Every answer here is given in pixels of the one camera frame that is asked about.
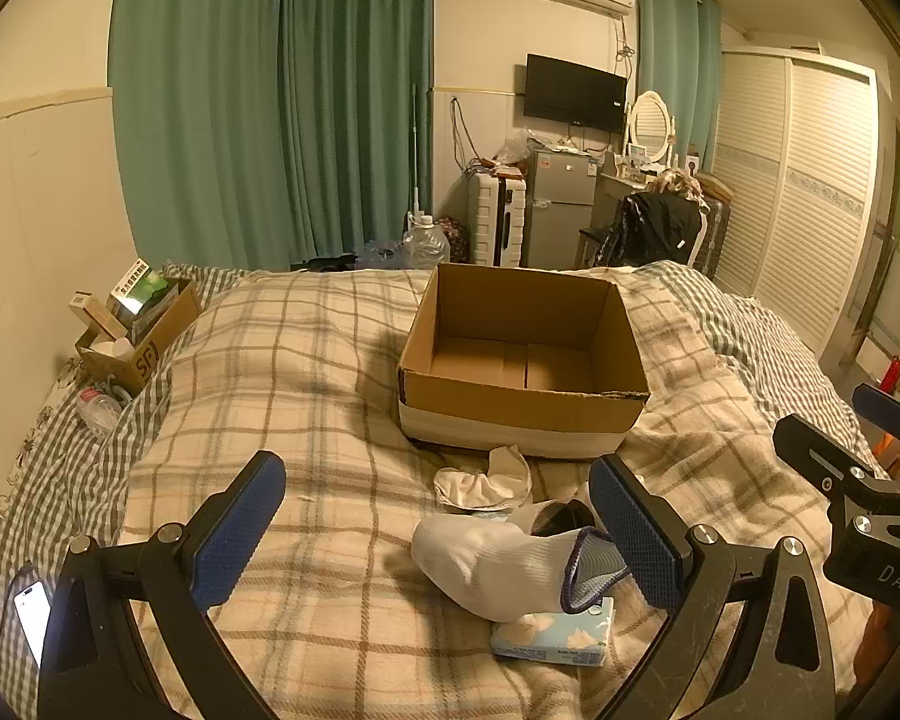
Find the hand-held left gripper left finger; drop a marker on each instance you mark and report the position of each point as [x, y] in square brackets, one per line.
[244, 532]

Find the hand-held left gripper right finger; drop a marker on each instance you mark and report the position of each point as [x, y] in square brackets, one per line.
[637, 540]

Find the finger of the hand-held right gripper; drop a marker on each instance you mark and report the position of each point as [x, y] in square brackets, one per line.
[817, 446]
[889, 406]

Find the light blue tissue pack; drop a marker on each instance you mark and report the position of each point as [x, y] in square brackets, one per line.
[555, 637]

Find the white sock with blue cuff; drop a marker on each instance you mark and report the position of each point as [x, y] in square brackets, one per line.
[487, 566]

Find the large cardboard box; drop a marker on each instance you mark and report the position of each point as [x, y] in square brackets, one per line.
[521, 360]

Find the red fire extinguisher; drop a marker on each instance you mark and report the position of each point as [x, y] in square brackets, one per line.
[891, 373]

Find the beige plaid blanket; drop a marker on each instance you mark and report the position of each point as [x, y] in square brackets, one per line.
[292, 405]

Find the green gingham bed sheet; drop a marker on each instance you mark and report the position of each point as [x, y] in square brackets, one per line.
[67, 480]

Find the clear plastic bottle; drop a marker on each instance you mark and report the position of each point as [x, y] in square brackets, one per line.
[99, 409]

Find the small printed cardboard box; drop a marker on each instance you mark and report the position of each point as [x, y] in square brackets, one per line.
[146, 352]

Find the smartphone with lit screen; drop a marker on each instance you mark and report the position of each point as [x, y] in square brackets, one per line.
[34, 619]

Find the white louvred wardrobe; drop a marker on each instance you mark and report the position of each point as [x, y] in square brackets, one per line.
[795, 187]

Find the dark brown suitcase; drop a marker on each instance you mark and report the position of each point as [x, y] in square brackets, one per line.
[712, 229]

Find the small beige carton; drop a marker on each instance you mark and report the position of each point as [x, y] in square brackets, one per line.
[94, 315]

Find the green and white carton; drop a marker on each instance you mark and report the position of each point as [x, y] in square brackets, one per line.
[139, 289]

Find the black jacket on chair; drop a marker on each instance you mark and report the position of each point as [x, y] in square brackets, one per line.
[656, 229]

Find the white dressing table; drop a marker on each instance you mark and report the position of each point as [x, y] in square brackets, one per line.
[622, 184]

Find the large clear water jug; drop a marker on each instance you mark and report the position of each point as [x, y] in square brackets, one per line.
[426, 244]

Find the grey small fridge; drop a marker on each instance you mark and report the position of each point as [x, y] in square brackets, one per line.
[562, 206]

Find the white suitcase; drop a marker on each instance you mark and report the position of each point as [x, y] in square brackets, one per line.
[496, 217]

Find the white oval vanity mirror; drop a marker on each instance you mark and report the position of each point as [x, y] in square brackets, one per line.
[651, 124]

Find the white mop pole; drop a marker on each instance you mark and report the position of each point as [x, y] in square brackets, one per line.
[415, 157]

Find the narrow green curtain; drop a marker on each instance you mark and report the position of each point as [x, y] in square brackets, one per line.
[675, 52]

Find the wide green curtain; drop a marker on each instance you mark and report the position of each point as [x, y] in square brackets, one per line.
[270, 105]

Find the black wall television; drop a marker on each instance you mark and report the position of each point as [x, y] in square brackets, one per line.
[574, 92]

